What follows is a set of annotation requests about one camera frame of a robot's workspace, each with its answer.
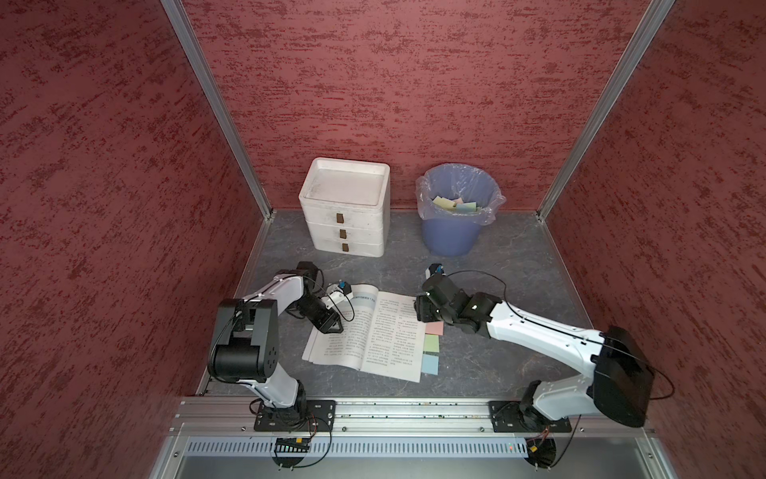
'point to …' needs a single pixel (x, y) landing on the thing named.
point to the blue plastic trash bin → (454, 239)
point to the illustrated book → (381, 334)
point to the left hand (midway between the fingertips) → (332, 329)
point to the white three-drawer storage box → (348, 205)
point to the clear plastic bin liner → (458, 192)
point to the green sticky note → (431, 343)
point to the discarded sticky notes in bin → (457, 206)
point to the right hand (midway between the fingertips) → (422, 310)
